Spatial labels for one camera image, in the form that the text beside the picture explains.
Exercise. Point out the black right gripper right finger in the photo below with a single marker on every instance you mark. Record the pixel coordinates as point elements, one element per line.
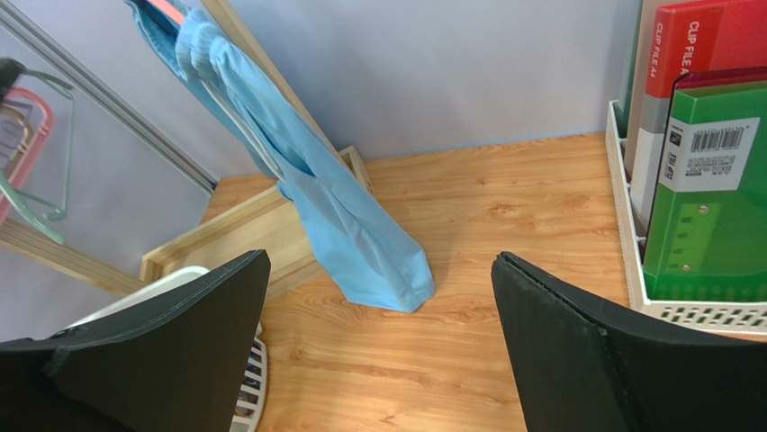
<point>584,363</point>

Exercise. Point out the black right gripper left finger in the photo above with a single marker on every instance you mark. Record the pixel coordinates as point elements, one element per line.
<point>185,358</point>

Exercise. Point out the light blue shorts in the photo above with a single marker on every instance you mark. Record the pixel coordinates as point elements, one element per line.
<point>371,258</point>

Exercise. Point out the pink plastic hanger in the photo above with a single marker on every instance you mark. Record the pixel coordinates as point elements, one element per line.
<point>169,10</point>

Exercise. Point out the mint green hanger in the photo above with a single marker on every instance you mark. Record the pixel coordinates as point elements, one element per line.
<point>47,211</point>

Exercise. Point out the pink hanger on rack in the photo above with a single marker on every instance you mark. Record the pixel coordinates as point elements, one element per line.
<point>26,123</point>

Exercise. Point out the wooden clothes rack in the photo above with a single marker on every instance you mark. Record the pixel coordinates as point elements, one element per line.
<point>264,220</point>

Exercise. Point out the white file organizer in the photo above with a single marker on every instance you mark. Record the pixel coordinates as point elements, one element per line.
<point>718,309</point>

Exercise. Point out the green folder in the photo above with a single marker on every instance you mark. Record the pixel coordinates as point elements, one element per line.
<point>710,201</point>

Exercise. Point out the red clip file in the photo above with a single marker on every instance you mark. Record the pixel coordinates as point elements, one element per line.
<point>721,35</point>

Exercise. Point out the aluminium corner post left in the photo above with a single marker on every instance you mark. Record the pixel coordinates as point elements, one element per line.
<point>36,39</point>

